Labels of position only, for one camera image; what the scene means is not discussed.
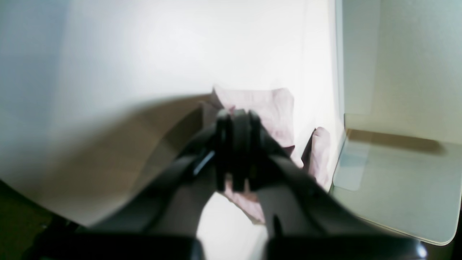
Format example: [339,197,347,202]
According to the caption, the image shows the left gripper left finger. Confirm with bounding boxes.
[27,110,234,260]

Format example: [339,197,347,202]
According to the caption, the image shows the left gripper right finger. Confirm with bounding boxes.
[233,110,427,260]

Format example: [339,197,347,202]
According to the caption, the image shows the mauve t-shirt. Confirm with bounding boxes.
[200,86,332,225]

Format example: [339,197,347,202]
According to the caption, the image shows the grey side table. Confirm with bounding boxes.
[330,113,461,246]

